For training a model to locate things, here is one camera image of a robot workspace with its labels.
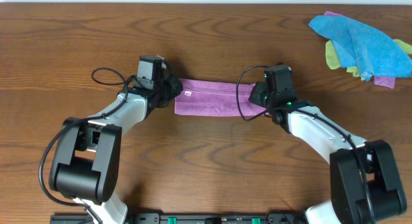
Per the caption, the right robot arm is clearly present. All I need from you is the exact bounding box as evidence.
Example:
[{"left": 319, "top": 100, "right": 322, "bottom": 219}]
[{"left": 249, "top": 82, "right": 407, "bottom": 223}]

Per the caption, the left black cable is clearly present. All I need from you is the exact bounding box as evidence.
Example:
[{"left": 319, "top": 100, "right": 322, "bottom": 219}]
[{"left": 38, "top": 67, "right": 136, "bottom": 224}]

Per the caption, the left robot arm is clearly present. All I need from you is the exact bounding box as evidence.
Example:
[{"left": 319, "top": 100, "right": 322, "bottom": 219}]
[{"left": 39, "top": 73, "right": 182, "bottom": 223}]

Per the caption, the right black cable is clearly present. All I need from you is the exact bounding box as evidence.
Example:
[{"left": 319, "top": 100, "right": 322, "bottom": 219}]
[{"left": 236, "top": 64, "right": 374, "bottom": 224}]

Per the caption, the blue cloth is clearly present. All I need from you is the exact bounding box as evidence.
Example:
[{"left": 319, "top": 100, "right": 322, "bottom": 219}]
[{"left": 309, "top": 15, "right": 411, "bottom": 80}]

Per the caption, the purple cloth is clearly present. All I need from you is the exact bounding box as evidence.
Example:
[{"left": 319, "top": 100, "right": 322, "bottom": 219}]
[
  {"left": 174, "top": 79, "right": 265, "bottom": 117},
  {"left": 323, "top": 10, "right": 397, "bottom": 89}
]

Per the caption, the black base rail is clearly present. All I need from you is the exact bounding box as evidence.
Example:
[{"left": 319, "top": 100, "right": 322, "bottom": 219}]
[{"left": 50, "top": 211, "right": 306, "bottom": 224}]

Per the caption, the black cable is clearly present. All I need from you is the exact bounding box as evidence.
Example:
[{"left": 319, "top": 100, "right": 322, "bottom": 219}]
[
  {"left": 38, "top": 67, "right": 136, "bottom": 224},
  {"left": 236, "top": 64, "right": 374, "bottom": 224}
]

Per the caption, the green cloth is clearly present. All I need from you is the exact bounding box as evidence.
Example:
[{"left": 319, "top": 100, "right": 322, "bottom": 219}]
[{"left": 324, "top": 39, "right": 412, "bottom": 82}]

